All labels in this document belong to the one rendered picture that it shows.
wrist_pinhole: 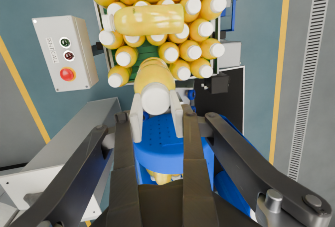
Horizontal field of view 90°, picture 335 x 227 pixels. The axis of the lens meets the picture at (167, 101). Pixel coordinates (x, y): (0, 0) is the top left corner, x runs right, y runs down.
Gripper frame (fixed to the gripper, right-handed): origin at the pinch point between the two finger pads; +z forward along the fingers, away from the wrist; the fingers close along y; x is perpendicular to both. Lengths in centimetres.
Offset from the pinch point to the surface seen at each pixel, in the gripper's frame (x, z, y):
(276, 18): 17, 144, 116
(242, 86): -40, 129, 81
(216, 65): -4, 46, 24
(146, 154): -23.2, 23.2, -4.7
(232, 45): 3, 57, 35
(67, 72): 1.0, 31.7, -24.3
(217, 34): 8, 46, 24
